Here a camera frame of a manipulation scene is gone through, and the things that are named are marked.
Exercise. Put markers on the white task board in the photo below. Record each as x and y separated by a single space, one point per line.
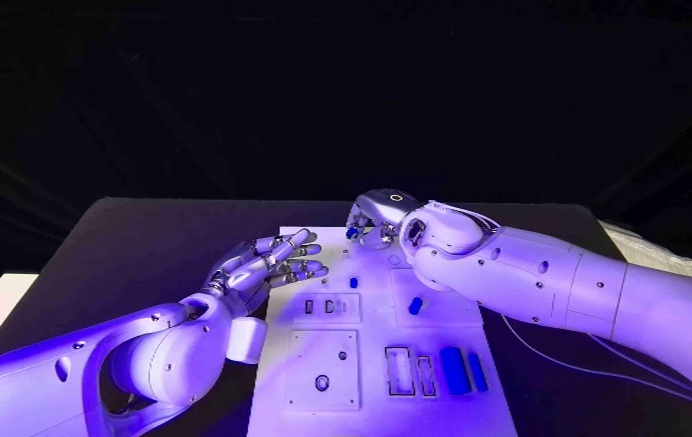
377 332

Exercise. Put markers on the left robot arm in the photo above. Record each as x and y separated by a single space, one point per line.
177 347

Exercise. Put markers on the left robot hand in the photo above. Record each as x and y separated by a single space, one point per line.
259 264

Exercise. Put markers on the small blue peg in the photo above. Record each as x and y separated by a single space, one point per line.
353 282
351 232

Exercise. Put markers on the blue plug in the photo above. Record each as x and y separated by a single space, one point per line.
413 305

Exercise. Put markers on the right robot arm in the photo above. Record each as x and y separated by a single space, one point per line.
540 275

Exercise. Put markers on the thick blue cylinder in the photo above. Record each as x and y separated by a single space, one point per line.
454 370

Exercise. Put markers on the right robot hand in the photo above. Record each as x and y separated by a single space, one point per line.
380 210

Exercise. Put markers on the thin blue cylinder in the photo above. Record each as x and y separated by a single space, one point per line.
477 372

